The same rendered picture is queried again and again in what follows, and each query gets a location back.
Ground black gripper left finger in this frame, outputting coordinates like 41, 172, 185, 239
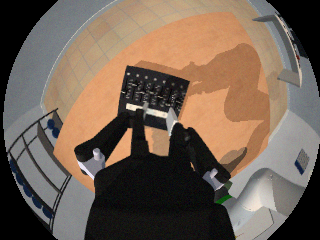
74, 102, 154, 185

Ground black lighting desk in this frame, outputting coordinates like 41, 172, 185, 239
117, 65, 190, 131

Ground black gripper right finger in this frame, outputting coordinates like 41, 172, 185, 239
166, 108, 231, 193

